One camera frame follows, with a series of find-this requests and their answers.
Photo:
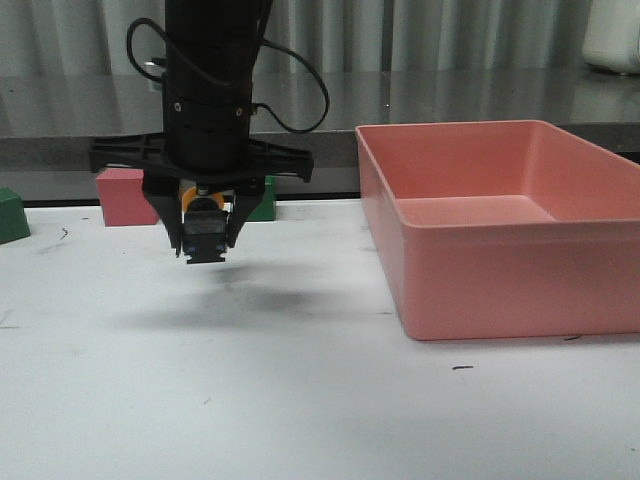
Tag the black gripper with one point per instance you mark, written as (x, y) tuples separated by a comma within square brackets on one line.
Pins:
[(215, 166)]

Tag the yellow push button switch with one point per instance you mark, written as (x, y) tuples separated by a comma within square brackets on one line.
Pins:
[(204, 235)]

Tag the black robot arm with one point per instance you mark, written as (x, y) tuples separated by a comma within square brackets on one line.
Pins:
[(203, 57)]

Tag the left green cube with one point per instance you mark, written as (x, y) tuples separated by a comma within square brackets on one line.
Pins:
[(266, 210)]

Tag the green cube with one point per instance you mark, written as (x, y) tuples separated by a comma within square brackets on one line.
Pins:
[(266, 210), (14, 225)]

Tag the far pink cube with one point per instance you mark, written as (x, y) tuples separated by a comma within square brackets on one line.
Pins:
[(122, 200)]

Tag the right green cube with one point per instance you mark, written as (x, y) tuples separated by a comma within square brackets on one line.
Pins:
[(14, 225)]

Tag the pink plastic bin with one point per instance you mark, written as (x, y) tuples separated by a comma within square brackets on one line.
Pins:
[(502, 229)]

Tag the white appliance on counter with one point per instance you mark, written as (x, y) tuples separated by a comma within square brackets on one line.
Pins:
[(611, 40)]

